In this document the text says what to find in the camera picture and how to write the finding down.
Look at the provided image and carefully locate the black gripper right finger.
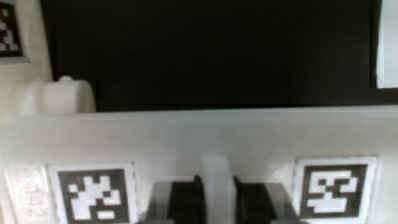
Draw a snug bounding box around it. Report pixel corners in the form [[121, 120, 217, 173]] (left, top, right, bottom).
[[235, 179, 300, 224]]

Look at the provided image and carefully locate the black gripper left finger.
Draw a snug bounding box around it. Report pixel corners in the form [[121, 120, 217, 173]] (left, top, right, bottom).
[[140, 176, 206, 224]]

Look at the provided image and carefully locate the white cabinet body box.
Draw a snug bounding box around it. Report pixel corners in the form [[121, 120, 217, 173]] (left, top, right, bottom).
[[0, 0, 96, 122]]

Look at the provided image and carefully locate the white table border rail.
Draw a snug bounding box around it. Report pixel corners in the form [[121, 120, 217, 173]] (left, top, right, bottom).
[[377, 0, 398, 88]]

